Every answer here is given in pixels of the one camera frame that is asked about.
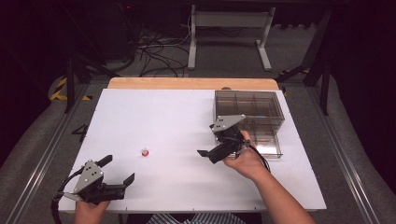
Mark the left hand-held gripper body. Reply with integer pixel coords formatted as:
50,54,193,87
63,159,127,205

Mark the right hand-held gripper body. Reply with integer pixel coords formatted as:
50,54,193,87
208,114,248,164

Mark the clear grey drawer box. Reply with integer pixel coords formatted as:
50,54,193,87
213,90,286,138

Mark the clear grey drawer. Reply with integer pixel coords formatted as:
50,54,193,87
246,124,284,160

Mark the person's right hand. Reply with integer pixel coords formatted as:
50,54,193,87
223,130,272,182

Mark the person's left hand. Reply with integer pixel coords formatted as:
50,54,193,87
75,200,112,224

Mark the person's striped clothing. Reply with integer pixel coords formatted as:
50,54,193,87
148,212,248,224

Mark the wooden table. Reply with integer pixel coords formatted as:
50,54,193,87
106,77,280,91

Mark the black metal stand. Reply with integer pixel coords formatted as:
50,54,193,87
275,8,332,117
63,46,121,114

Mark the yellow and black hazard tape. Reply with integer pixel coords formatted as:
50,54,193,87
49,77,93,103

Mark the grey metal stand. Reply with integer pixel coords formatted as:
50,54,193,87
187,4,277,72

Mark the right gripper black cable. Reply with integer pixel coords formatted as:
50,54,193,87
245,143,272,174

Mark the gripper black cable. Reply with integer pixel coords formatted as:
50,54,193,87
245,143,272,174
50,169,86,224

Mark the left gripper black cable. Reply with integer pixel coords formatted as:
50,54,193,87
50,169,86,224

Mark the aluminium floor rail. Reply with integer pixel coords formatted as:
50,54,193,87
5,83,92,224
305,86,381,224

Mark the bundle of floor cables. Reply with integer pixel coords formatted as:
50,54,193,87
135,27,191,78

